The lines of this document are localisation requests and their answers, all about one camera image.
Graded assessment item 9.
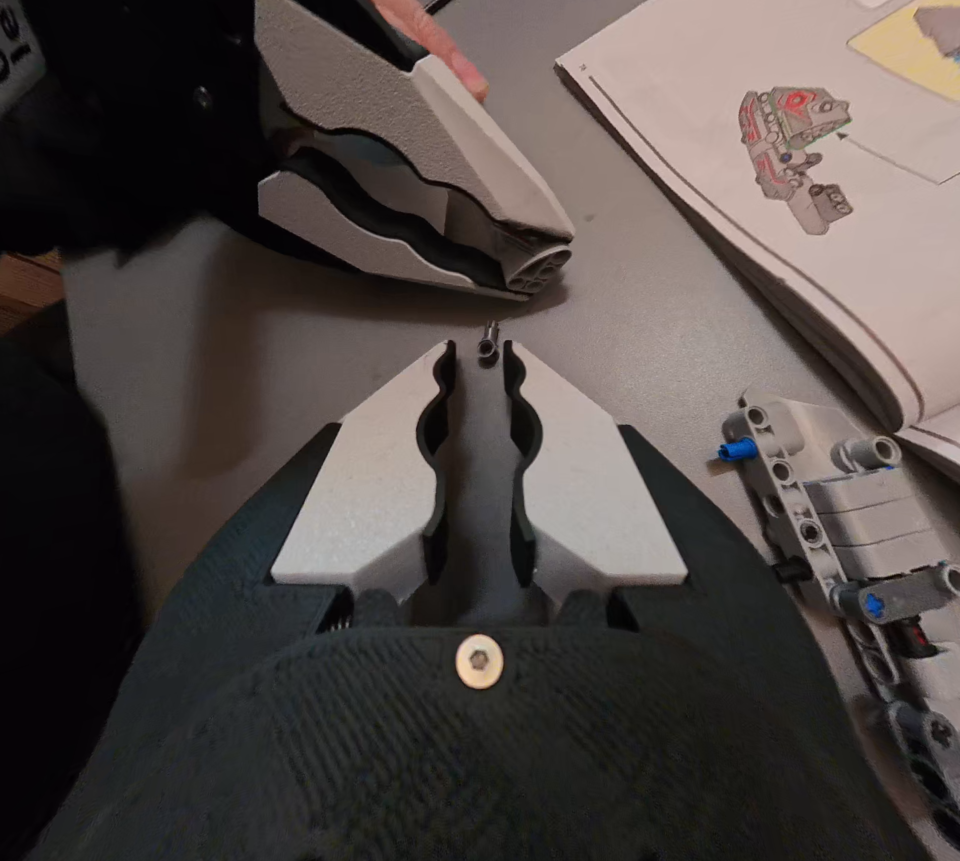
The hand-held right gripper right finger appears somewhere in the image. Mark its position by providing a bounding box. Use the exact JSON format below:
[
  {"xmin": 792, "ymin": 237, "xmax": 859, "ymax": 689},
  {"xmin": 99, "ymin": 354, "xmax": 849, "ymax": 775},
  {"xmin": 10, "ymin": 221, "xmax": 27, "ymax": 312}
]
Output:
[{"xmin": 502, "ymin": 339, "xmax": 690, "ymax": 607}]

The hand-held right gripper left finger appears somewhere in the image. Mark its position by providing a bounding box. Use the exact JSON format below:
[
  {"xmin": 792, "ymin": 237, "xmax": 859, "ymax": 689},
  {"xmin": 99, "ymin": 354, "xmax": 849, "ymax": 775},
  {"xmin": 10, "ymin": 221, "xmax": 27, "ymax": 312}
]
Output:
[{"xmin": 270, "ymin": 339, "xmax": 457, "ymax": 603}]

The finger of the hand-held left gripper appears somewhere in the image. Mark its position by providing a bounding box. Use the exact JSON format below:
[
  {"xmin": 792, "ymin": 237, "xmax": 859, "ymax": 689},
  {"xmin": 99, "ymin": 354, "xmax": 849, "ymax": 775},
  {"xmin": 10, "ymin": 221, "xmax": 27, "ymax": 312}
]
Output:
[
  {"xmin": 257, "ymin": 148, "xmax": 530, "ymax": 302},
  {"xmin": 253, "ymin": 0, "xmax": 576, "ymax": 255}
]

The grey panel with red print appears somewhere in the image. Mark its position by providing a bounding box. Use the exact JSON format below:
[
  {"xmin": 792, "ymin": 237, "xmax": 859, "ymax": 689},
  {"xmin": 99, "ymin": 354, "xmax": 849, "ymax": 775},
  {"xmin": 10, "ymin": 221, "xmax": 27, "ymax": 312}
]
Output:
[{"xmin": 491, "ymin": 231, "xmax": 575, "ymax": 297}]

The grey desk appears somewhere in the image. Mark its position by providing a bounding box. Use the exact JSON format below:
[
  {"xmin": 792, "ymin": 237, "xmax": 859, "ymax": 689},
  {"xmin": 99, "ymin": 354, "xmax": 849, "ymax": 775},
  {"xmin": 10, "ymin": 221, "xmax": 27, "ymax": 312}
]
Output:
[{"xmin": 45, "ymin": 0, "xmax": 960, "ymax": 861}]

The person's left hand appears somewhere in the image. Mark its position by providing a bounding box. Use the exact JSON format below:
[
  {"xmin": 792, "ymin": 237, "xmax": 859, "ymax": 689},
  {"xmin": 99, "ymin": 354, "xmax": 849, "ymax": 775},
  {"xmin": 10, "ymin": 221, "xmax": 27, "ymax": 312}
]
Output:
[{"xmin": 296, "ymin": 0, "xmax": 490, "ymax": 105}]

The grey toy brick assembly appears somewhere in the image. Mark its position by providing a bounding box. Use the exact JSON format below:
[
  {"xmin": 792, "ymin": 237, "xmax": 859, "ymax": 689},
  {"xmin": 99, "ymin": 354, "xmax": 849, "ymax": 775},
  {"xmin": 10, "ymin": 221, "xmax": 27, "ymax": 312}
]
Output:
[{"xmin": 711, "ymin": 392, "xmax": 960, "ymax": 825}]

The open instruction booklet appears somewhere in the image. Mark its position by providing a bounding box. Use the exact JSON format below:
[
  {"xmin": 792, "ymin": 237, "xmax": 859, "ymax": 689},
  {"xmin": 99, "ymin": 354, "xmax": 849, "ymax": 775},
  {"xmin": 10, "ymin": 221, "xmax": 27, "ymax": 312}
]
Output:
[{"xmin": 555, "ymin": 0, "xmax": 960, "ymax": 483}]

